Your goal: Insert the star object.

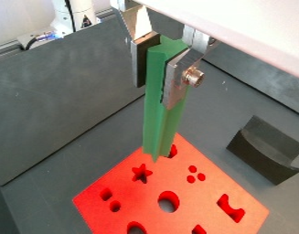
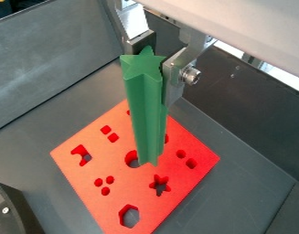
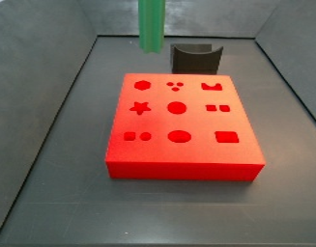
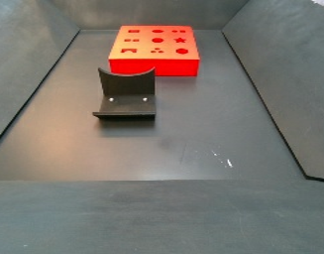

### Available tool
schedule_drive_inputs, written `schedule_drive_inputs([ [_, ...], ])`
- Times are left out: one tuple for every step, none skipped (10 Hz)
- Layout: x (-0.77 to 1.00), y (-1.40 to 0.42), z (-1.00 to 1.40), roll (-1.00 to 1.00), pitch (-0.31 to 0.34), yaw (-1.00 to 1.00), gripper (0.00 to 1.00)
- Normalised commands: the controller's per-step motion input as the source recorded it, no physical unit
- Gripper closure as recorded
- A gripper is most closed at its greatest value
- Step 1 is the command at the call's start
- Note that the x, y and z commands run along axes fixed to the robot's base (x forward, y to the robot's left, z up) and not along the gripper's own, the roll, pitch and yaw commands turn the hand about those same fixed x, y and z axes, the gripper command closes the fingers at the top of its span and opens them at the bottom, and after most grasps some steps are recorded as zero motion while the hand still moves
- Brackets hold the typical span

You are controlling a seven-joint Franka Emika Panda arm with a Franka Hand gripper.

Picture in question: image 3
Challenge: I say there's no green star-shaped peg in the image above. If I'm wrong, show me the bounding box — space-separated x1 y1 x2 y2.
138 0 165 53

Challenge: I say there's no red shape-sorting block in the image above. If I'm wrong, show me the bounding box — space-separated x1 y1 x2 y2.
106 73 264 181

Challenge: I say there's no dark grey curved holder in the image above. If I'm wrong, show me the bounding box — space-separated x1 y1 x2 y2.
170 43 224 75

